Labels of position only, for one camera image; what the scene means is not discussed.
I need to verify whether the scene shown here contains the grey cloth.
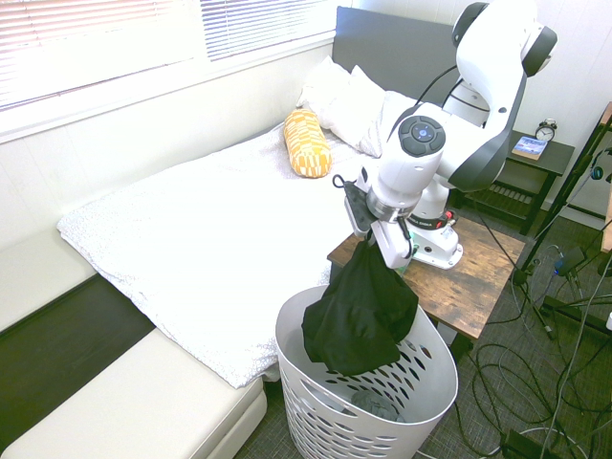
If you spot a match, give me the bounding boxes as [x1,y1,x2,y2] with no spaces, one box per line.
[351,390,407,425]

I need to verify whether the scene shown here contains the blue book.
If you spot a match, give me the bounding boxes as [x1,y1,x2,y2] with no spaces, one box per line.
[511,135,549,162]

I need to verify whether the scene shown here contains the black camera tripod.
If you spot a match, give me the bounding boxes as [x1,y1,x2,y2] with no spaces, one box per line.
[511,102,612,340]

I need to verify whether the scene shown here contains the wide white window blind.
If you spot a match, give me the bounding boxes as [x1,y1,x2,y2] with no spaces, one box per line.
[0,0,198,114]

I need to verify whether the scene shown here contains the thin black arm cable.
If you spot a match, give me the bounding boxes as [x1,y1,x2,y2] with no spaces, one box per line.
[332,64,527,278]

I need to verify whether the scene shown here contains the white bed blanket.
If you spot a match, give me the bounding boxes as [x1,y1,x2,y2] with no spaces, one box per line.
[56,121,383,389]

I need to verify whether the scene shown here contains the white quilted pillow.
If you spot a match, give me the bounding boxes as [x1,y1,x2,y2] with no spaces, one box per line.
[358,89,420,160]

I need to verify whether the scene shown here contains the yellow white patterned bolster pillow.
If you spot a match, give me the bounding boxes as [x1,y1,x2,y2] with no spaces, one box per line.
[283,108,334,179]

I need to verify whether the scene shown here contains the black coiled floor cable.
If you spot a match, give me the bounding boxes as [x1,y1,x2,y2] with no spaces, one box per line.
[451,334,579,459]

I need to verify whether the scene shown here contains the white perforated laundry basket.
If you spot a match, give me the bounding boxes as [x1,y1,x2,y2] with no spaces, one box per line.
[274,286,459,459]

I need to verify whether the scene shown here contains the black garment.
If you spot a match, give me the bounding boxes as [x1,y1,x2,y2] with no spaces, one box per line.
[301,238,421,378]

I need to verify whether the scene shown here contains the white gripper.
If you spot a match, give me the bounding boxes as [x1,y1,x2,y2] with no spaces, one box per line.
[363,219,415,271]

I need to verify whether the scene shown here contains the rustic wooden side table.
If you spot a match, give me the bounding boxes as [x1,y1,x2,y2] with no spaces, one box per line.
[327,209,527,365]

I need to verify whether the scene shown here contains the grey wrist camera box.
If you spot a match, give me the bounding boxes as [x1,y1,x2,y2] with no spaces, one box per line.
[343,181,382,239]

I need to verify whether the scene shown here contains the black power adapter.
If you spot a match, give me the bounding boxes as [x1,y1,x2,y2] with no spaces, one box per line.
[552,246,587,278]

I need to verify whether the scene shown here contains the black power strip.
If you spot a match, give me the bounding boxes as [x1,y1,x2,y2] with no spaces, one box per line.
[499,428,571,459]

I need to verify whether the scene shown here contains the light wooden desk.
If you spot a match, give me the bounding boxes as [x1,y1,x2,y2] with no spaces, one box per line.
[600,102,612,254]

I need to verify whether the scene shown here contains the white cushioned bench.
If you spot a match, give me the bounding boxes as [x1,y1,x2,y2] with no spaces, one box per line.
[0,229,269,459]

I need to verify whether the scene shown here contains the black alarm clock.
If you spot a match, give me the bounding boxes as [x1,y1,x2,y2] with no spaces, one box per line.
[535,118,558,143]

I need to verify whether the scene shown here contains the black nightstand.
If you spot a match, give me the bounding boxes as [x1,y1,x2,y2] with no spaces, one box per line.
[461,128,576,236]

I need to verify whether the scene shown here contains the dark grey headboard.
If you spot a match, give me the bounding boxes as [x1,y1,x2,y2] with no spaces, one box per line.
[332,5,463,104]

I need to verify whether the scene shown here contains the narrow white window blind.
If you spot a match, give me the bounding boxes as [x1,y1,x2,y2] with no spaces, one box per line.
[200,0,337,62]

